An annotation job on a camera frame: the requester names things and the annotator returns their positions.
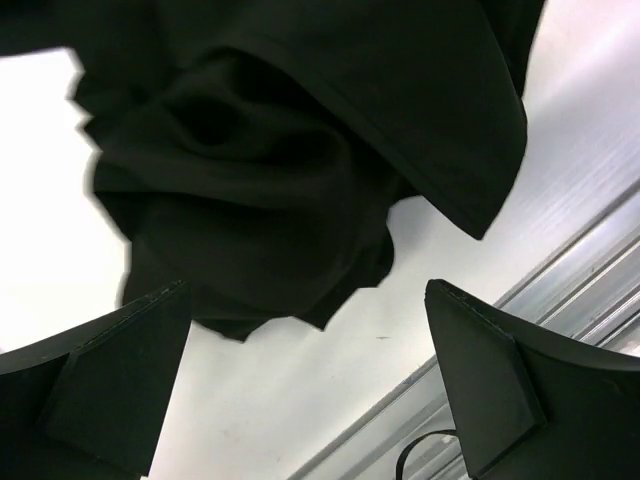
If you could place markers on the black shirt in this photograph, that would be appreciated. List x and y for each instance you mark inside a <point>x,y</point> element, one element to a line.
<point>254,149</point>

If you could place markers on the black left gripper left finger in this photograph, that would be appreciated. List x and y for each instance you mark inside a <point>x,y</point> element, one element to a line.
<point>90,402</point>

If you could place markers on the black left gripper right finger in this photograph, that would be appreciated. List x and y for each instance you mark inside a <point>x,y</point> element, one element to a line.
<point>528,403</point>

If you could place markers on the aluminium rail frame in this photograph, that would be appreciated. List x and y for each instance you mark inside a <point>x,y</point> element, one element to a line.
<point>588,290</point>

